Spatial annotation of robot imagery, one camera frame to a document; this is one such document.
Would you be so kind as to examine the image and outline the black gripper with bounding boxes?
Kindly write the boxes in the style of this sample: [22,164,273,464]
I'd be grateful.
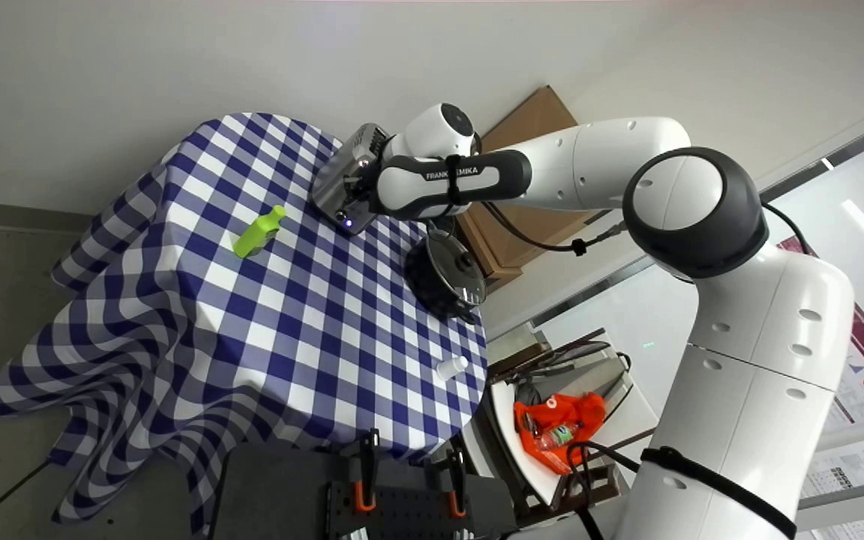
[349,147,534,223]

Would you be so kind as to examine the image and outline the chrome two-slot toaster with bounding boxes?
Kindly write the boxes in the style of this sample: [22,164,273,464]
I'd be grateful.
[310,120,387,239]

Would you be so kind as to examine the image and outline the green plastic bottle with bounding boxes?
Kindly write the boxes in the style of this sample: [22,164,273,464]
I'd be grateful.
[232,203,291,264]

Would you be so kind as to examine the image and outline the pot with glass lid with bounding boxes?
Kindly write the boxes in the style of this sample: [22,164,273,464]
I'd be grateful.
[423,228,491,307]

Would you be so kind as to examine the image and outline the brown cardboard box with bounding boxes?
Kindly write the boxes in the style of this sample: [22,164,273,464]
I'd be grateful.
[456,83,605,288]

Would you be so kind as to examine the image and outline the blue white checkered tablecloth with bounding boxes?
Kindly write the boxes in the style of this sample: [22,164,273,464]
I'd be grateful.
[0,108,491,527]

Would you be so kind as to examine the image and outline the white plastic bottle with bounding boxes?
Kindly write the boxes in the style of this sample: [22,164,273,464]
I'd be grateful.
[432,356,473,388]

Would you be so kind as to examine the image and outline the orange bag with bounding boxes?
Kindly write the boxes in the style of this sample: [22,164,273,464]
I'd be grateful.
[510,389,612,480]

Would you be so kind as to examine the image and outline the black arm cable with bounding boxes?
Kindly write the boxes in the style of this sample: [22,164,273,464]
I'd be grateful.
[476,194,628,257]

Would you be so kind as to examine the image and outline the black clamp with orange handle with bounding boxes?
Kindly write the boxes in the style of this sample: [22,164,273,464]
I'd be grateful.
[349,432,381,516]
[442,446,473,522]

